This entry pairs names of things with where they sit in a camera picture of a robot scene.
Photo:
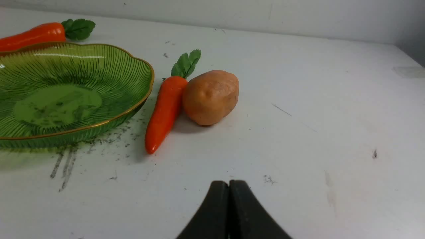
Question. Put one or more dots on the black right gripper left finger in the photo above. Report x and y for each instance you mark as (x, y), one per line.
(210, 220)

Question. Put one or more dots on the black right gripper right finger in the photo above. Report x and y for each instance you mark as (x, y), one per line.
(248, 219)

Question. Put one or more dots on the brown toy potato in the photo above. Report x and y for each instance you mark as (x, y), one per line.
(210, 97)

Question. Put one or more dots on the green ribbed glass plate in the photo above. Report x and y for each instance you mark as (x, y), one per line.
(59, 93)

